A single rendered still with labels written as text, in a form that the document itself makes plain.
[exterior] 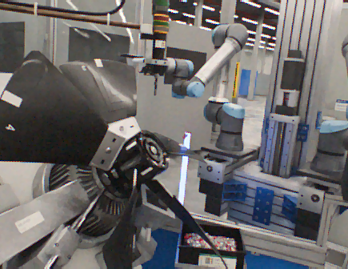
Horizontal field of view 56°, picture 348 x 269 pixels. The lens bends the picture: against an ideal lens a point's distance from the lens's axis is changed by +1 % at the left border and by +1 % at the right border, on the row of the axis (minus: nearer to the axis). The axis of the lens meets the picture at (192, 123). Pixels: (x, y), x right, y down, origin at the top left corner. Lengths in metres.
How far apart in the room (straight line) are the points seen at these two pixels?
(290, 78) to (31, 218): 1.30
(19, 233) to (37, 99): 0.25
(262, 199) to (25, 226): 1.19
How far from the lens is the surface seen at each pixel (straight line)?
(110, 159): 0.81
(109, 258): 0.57
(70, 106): 0.72
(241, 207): 1.73
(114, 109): 0.92
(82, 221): 0.74
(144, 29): 0.89
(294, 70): 1.67
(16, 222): 0.70
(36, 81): 0.70
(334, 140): 1.54
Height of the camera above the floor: 1.43
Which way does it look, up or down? 9 degrees down
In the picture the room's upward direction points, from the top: 6 degrees clockwise
